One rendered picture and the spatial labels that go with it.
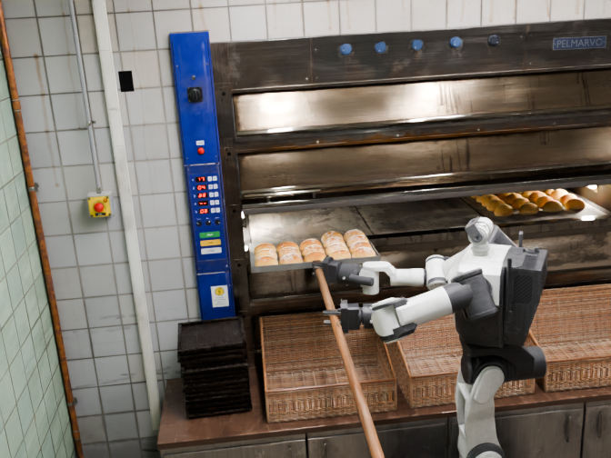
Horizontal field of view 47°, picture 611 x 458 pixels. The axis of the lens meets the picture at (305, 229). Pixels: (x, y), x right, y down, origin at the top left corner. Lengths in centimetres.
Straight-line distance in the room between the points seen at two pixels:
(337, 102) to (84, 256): 132
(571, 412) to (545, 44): 160
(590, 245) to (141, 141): 217
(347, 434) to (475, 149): 138
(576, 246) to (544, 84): 82
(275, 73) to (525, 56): 111
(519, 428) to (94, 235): 203
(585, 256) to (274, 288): 152
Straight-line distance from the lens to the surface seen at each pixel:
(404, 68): 314
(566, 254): 360
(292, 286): 327
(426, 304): 217
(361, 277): 273
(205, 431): 303
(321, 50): 306
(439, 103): 318
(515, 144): 335
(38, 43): 311
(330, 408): 301
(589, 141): 350
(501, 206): 358
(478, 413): 261
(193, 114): 302
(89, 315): 337
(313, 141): 309
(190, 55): 300
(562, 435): 335
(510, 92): 329
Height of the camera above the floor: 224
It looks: 18 degrees down
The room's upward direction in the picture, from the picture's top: 3 degrees counter-clockwise
